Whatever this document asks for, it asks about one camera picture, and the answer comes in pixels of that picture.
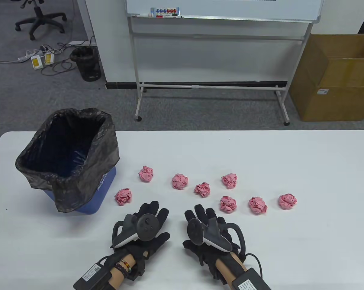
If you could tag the person's right hand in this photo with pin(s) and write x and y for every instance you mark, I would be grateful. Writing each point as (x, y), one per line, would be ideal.
(210, 214)

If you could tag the person's left hand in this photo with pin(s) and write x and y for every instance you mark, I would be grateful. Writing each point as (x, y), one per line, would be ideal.
(162, 219)

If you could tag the blue recycling bin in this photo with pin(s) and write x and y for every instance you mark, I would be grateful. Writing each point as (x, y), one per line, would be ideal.
(104, 187)

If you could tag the person's right forearm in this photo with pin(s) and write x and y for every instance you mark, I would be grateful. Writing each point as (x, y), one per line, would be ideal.
(227, 269)

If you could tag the black white motion controller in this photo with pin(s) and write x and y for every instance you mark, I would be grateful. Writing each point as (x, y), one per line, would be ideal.
(212, 235)
(147, 226)

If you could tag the black labelled sensor box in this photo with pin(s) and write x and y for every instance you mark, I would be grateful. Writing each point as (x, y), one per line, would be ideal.
(92, 275)
(251, 282)

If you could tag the large brown cardboard box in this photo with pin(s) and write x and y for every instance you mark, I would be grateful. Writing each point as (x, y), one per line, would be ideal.
(336, 102)

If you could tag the black mesh wastebasket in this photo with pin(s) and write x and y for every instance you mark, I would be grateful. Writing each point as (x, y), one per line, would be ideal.
(86, 65)

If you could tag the white yellow power adapter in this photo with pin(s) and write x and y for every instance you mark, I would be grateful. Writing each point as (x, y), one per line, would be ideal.
(37, 62)
(49, 59)

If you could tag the white rolling whiteboard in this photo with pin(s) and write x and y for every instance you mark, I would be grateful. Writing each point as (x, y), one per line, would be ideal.
(230, 9)

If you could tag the box of coloured magnets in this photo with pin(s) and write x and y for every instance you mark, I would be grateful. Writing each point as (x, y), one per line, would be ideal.
(165, 11)

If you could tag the white power strip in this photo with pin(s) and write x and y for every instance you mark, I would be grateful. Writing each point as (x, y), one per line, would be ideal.
(26, 56)

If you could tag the office chair base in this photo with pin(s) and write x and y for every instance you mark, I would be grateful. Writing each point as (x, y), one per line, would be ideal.
(37, 15)

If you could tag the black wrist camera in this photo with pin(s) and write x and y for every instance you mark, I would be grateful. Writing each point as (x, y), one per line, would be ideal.
(138, 267)
(210, 270)

